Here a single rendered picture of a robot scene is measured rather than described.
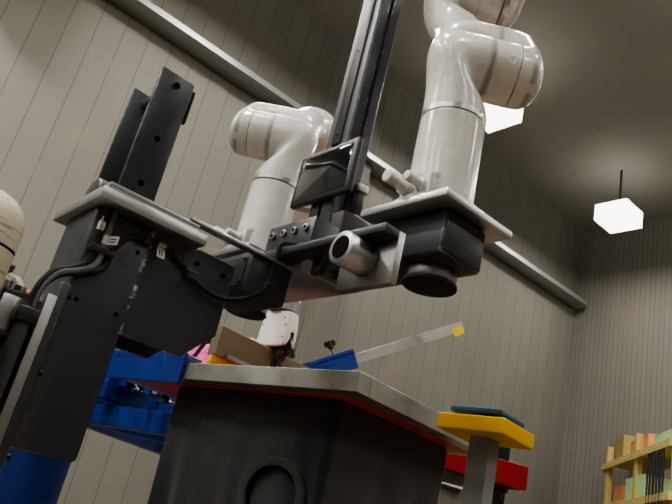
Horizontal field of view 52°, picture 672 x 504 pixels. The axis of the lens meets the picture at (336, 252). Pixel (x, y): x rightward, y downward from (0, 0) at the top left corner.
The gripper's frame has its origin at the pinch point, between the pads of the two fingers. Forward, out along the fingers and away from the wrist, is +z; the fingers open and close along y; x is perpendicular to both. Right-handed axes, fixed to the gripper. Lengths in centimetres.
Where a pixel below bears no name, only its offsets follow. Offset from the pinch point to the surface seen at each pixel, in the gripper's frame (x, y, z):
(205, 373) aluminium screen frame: -29.0, 10.3, 10.0
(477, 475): -14, 69, 21
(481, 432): -18, 71, 14
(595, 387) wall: 818, -195, -224
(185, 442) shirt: -21.8, 1.9, 24.0
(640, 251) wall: 808, -143, -422
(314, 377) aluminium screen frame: -29, 41, 10
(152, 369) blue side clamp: -30.0, -6.9, 10.1
